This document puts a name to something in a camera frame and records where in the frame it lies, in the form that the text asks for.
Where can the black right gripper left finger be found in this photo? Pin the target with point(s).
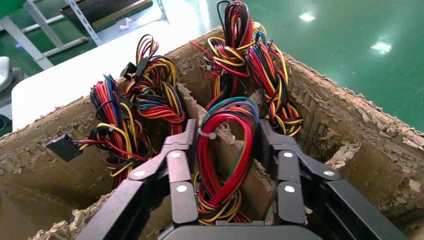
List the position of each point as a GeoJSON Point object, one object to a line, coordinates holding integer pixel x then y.
{"type": "Point", "coordinates": [179, 172]}

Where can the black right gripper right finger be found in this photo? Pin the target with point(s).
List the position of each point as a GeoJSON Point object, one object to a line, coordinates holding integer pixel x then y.
{"type": "Point", "coordinates": [288, 172]}

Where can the power supply with red loop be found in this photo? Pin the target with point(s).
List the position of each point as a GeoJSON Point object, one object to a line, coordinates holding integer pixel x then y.
{"type": "Point", "coordinates": [208, 155]}

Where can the worn brown cardboard divider box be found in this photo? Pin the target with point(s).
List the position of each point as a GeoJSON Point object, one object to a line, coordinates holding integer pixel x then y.
{"type": "Point", "coordinates": [348, 132]}

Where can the power supply with black connectors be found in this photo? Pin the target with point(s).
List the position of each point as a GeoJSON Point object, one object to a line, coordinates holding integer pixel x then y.
{"type": "Point", "coordinates": [112, 109]}

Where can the small white pipe fitting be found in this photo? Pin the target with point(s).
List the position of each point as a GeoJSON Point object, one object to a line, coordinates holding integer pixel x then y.
{"type": "Point", "coordinates": [127, 24]}

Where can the dark panel with wooden edge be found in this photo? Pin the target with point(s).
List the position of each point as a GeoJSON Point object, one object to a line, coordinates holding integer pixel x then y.
{"type": "Point", "coordinates": [99, 10]}

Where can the grey white machine base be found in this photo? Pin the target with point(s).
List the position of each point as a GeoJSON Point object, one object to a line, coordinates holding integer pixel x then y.
{"type": "Point", "coordinates": [5, 73]}

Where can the green rounded object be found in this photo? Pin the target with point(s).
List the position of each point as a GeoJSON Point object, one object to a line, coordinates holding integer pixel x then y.
{"type": "Point", "coordinates": [10, 6]}

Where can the white metal bracket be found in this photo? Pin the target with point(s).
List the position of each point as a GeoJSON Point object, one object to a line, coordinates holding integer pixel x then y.
{"type": "Point", "coordinates": [162, 11]}

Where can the white metal frame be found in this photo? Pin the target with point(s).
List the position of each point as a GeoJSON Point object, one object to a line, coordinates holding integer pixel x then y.
{"type": "Point", "coordinates": [20, 37]}

